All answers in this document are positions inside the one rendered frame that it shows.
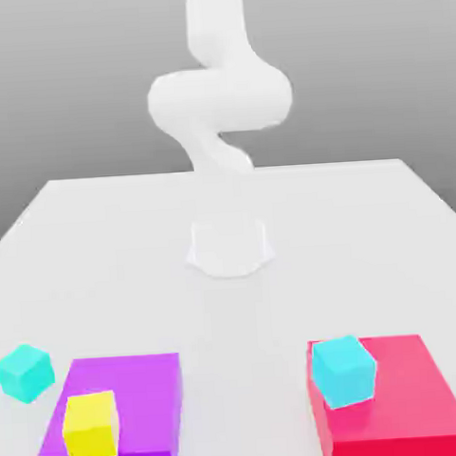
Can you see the small turquoise cube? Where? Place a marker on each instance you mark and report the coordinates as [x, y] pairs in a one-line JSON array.
[[25, 373]]

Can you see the large red box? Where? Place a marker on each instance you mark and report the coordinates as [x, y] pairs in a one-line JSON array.
[[413, 399]]

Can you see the small yellow cube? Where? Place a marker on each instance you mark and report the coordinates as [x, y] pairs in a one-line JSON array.
[[90, 428]]

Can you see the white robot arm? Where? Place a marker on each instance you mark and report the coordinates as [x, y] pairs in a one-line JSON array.
[[220, 99]]

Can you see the large purple box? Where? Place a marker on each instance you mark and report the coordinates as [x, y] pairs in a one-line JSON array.
[[147, 400]]

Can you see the small sky blue cube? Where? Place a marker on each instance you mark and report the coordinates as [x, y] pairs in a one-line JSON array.
[[343, 373]]

